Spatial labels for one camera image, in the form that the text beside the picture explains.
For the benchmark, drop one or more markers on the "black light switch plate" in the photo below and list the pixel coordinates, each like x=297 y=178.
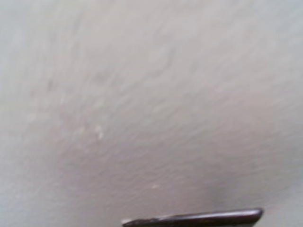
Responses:
x=201 y=218

